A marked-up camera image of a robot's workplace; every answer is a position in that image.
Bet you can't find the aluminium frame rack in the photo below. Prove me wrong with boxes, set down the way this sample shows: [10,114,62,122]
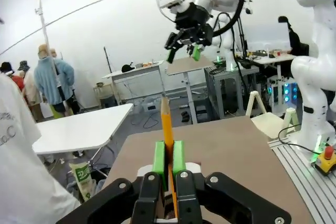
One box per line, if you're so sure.
[204,64,260,120]

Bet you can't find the people in blue jackets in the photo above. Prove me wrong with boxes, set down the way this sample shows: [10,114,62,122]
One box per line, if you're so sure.
[34,44,76,118]

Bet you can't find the grey aluminium base platform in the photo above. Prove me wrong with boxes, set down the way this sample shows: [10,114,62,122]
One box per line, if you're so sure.
[267,136,336,224]

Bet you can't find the yellow pencil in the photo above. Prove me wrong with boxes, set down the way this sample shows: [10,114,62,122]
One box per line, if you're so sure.
[160,97,180,221]

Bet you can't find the computer with blue fans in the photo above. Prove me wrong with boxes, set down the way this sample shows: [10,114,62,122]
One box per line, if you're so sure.
[267,76,299,115]

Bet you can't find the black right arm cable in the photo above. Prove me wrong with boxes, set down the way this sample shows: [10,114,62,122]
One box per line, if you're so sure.
[209,0,335,38]

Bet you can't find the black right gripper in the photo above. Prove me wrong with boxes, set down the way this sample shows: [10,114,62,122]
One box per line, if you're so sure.
[164,2,213,64]

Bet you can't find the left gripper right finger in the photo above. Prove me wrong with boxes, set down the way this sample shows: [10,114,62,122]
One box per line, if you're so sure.
[172,140,292,224]

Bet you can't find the white background desk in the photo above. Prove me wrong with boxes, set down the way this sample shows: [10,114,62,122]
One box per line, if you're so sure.
[101,60,165,104]

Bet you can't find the small brown top table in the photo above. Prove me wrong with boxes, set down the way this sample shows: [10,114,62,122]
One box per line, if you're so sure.
[165,57,214,124]

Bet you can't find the white folding table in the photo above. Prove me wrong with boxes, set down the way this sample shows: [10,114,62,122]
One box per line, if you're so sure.
[31,103,134,164]

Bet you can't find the green white snack bag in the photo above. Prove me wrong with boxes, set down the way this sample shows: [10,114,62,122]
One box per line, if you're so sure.
[68,162,97,201]

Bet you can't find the person in white T-shirt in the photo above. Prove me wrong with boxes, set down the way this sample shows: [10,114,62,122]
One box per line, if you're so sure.
[0,73,81,224]

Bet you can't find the tall tripod stand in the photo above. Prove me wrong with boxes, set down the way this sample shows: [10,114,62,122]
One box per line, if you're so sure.
[31,0,67,110]

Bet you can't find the yellow emergency stop button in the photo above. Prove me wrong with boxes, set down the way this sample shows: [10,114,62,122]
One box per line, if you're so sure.
[311,144,336,183]

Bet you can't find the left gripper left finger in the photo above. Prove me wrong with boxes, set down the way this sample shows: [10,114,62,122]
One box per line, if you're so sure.
[56,141,169,224]

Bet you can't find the beige plastic stand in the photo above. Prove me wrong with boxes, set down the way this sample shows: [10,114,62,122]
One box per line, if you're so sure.
[245,90,300,141]

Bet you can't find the person in red shirt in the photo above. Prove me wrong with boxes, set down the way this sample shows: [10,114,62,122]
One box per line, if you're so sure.
[10,74,26,99]

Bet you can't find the mannequin in beige coat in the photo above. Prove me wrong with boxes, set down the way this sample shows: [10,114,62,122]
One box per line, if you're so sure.
[17,60,43,123]

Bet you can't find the black emergency stop cable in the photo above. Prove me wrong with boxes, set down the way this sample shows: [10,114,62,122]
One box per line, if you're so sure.
[278,126,322,154]

